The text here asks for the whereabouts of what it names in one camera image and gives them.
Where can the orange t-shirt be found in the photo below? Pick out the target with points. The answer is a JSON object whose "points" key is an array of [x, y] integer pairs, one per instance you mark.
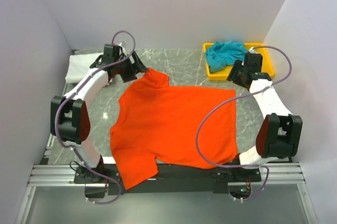
{"points": [[183, 125]]}

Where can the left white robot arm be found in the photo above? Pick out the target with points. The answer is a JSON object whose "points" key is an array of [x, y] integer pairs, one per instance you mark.
{"points": [[70, 121]]}

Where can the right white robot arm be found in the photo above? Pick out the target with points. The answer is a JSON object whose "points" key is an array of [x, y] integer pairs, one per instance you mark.
{"points": [[279, 134]]}

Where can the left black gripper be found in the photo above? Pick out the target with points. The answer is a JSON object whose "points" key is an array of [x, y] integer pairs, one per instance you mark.
{"points": [[137, 67]]}

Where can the teal t-shirt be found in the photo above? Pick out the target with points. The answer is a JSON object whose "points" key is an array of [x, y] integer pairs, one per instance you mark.
{"points": [[221, 54]]}

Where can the folded white t-shirt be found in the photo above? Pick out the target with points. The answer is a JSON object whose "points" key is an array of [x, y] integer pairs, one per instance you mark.
{"points": [[79, 65]]}

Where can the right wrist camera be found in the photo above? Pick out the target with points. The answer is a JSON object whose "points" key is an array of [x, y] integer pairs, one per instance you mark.
{"points": [[252, 50]]}

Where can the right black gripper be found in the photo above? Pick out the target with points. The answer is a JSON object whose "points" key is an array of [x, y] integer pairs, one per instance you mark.
{"points": [[233, 76]]}

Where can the aluminium frame rail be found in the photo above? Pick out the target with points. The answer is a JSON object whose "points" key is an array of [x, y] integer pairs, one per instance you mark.
{"points": [[63, 175]]}

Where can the black base beam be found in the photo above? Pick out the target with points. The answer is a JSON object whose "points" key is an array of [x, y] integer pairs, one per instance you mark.
{"points": [[173, 178]]}

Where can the yellow plastic tray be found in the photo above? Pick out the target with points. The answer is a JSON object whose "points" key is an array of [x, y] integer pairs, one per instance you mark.
{"points": [[267, 66]]}

